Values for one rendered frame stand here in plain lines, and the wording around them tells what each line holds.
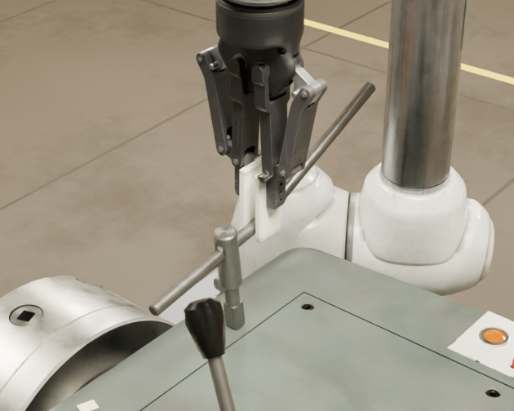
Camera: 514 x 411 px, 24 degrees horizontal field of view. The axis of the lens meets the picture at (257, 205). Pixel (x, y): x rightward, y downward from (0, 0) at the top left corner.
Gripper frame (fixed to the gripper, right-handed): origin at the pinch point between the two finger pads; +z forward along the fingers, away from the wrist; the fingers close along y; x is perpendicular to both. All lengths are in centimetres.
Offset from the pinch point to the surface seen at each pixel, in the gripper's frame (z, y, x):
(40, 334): 14.4, 15.7, 14.7
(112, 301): 15.9, 15.8, 4.8
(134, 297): 138, 142, -117
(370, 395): 12.4, -15.8, 3.8
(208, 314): -1.9, -10.0, 18.4
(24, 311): 14.5, 20.0, 13.1
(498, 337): 12.0, -20.5, -10.5
